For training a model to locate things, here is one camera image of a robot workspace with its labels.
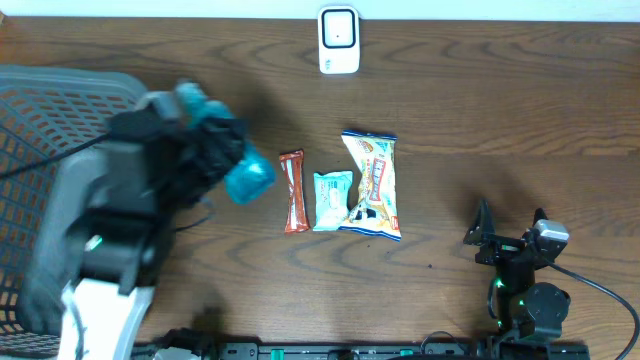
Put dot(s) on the grey plastic shopping basket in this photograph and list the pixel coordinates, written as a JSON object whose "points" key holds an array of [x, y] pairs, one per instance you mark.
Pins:
{"points": [[44, 111]]}

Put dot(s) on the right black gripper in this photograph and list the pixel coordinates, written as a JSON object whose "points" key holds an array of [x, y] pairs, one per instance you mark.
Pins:
{"points": [[501, 247]]}

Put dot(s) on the light blue wipes pack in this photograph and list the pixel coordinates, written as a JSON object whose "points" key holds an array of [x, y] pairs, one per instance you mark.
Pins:
{"points": [[331, 193]]}

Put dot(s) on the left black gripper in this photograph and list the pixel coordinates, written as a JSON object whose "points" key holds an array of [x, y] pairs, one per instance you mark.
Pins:
{"points": [[212, 147]]}

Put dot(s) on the yellow snack bag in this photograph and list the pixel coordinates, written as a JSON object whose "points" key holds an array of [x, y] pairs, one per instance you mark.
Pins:
{"points": [[376, 212]]}

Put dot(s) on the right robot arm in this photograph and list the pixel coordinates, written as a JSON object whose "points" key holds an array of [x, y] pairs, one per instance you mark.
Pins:
{"points": [[529, 313]]}

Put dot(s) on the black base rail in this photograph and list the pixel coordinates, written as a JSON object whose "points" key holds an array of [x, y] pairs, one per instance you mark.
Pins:
{"points": [[253, 351]]}

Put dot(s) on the red snack bar wrapper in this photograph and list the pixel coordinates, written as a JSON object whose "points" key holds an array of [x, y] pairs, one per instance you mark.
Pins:
{"points": [[292, 166]]}

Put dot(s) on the teal Listerine mouthwash bottle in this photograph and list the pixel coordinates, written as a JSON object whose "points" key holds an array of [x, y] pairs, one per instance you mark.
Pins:
{"points": [[252, 175]]}

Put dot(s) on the white barcode scanner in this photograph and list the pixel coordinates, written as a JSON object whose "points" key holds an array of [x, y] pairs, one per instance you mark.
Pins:
{"points": [[339, 49]]}

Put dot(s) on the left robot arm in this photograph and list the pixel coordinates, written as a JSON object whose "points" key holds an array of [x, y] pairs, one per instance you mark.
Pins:
{"points": [[114, 251]]}

